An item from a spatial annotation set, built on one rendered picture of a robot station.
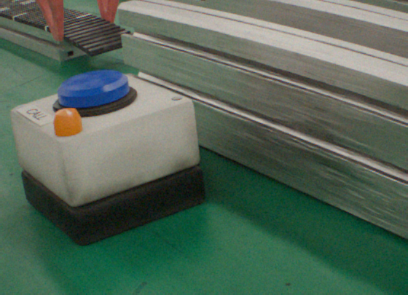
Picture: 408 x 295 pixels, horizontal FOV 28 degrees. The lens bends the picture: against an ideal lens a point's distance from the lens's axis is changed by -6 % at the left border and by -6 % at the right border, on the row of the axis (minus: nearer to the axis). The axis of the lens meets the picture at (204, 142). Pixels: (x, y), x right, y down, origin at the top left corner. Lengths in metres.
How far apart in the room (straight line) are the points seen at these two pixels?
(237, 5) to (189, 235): 0.21
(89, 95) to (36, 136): 0.04
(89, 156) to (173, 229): 0.06
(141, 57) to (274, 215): 0.18
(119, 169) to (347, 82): 0.12
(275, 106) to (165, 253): 0.10
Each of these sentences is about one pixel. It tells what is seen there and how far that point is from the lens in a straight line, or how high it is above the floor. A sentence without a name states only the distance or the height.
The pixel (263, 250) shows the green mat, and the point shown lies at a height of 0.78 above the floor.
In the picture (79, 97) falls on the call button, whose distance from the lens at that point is 0.46.
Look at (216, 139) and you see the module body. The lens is 0.54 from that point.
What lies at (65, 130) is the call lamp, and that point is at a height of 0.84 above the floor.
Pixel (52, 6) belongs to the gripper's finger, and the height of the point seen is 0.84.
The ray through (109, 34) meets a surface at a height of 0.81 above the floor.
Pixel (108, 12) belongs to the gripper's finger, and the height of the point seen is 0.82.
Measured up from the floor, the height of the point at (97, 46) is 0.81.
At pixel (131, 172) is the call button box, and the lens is 0.45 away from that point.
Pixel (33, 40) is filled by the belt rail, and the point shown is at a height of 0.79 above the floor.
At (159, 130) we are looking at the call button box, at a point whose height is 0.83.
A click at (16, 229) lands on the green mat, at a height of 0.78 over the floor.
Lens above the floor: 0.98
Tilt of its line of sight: 21 degrees down
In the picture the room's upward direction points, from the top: 7 degrees counter-clockwise
